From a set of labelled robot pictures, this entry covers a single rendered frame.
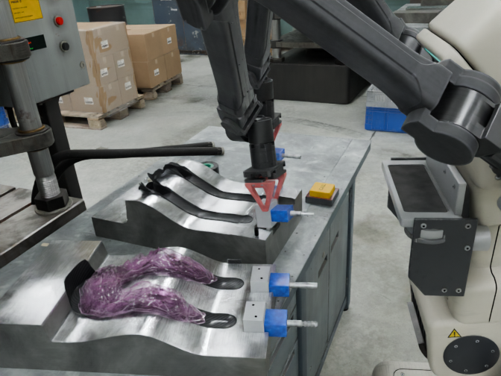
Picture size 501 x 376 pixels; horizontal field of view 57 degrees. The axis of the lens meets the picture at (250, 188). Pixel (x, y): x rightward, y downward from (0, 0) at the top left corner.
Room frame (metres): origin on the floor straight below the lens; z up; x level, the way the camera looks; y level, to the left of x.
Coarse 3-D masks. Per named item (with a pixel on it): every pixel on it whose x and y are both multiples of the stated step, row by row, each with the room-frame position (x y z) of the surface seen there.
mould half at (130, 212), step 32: (192, 160) 1.23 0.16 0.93; (128, 192) 1.20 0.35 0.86; (192, 192) 1.08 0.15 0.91; (288, 192) 1.07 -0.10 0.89; (96, 224) 1.07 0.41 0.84; (128, 224) 1.02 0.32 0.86; (160, 224) 0.98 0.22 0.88; (192, 224) 0.96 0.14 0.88; (224, 224) 0.94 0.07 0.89; (288, 224) 0.99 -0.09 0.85; (224, 256) 0.90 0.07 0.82; (256, 256) 0.87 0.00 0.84
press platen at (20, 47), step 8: (0, 40) 1.26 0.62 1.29; (8, 40) 1.26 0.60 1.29; (16, 40) 1.27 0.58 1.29; (24, 40) 1.29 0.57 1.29; (0, 48) 1.24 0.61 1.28; (8, 48) 1.25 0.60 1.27; (16, 48) 1.26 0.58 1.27; (24, 48) 1.28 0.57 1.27; (0, 56) 1.23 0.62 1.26; (8, 56) 1.24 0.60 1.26; (16, 56) 1.25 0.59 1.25; (24, 56) 1.27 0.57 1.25; (0, 64) 1.26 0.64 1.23
